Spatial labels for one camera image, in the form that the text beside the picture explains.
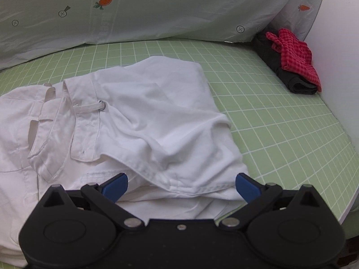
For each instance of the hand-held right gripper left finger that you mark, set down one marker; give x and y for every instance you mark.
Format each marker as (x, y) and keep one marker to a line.
(115, 186)

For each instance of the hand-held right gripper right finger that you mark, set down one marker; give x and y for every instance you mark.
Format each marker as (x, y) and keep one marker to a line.
(248, 186)

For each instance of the white pants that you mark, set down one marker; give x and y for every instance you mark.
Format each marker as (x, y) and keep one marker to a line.
(140, 112)

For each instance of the green grid mat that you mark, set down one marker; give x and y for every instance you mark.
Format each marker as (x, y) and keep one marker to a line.
(280, 131)

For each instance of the black garment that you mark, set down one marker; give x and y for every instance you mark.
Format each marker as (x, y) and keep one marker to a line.
(270, 53)

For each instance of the red checked cloth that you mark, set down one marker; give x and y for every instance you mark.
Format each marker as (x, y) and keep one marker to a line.
(297, 53)

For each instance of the white backdrop board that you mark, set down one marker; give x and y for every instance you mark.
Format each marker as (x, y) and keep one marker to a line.
(342, 61)

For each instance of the carrot printed pale sheet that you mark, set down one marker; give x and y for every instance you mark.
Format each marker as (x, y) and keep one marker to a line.
(168, 5)

